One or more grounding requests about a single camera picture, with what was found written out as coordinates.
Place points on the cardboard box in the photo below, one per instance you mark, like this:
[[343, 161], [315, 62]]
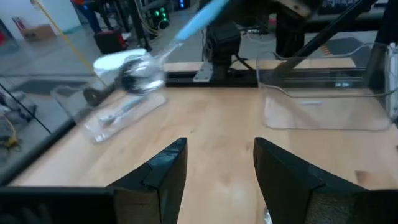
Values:
[[38, 32]]

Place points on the white trash can with bag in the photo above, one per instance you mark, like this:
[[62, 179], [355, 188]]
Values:
[[105, 62]]

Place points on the clear plastic bin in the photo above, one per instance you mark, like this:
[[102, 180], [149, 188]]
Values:
[[326, 115], [149, 115]]

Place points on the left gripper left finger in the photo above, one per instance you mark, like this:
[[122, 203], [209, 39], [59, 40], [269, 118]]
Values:
[[161, 186]]

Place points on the grey metal mounting plate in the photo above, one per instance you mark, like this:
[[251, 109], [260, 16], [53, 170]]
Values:
[[203, 74]]

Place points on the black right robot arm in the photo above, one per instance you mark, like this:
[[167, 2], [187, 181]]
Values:
[[222, 43]]

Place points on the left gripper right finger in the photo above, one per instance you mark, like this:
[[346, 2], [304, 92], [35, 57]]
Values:
[[280, 186]]

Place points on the computer with green lights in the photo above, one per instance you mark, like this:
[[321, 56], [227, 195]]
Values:
[[161, 21]]

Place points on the person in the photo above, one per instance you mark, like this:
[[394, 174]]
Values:
[[90, 15]]

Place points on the red and black toolbox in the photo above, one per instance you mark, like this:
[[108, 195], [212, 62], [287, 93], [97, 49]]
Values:
[[109, 42]]

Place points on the black mat with hazard stripes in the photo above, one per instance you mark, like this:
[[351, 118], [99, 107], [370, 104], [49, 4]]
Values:
[[348, 46]]

